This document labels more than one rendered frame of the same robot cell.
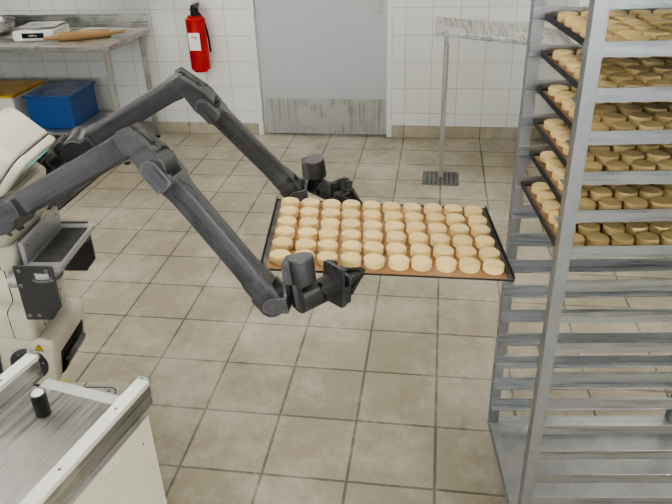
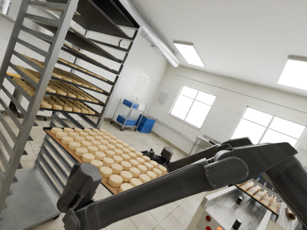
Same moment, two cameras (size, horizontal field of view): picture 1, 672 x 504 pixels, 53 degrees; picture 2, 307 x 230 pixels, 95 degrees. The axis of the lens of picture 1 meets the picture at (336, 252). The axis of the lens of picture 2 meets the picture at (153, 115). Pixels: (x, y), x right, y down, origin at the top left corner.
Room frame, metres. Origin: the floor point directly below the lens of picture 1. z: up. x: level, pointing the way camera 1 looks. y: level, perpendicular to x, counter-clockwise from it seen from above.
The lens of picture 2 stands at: (2.15, 0.30, 1.35)
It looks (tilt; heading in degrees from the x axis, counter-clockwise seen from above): 6 degrees down; 206
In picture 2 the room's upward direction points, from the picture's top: 25 degrees clockwise
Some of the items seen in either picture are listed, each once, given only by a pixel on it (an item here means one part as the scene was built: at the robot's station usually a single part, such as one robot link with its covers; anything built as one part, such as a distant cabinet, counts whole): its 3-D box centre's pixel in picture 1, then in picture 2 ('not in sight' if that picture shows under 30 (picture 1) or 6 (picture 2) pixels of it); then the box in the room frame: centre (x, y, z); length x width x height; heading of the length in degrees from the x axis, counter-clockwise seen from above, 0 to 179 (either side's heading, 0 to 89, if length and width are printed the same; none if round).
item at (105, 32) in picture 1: (84, 34); not in sight; (5.02, 1.77, 0.91); 0.56 x 0.06 x 0.06; 110
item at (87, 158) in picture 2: (371, 206); (88, 157); (1.71, -0.10, 1.00); 0.05 x 0.05 x 0.02
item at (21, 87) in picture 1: (10, 103); not in sight; (5.27, 2.55, 0.36); 0.46 x 0.38 x 0.26; 171
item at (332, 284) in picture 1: (327, 287); (153, 158); (1.29, 0.02, 1.00); 0.07 x 0.07 x 0.10; 43
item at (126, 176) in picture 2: (309, 213); (125, 175); (1.65, 0.07, 1.02); 0.05 x 0.05 x 0.02
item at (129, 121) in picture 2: not in sight; (126, 120); (-1.79, -2.42, 0.29); 0.56 x 0.38 x 0.20; 179
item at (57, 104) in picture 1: (63, 104); not in sight; (5.20, 2.10, 0.36); 0.46 x 0.38 x 0.26; 173
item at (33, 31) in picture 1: (41, 31); not in sight; (5.17, 2.13, 0.92); 0.32 x 0.30 x 0.09; 178
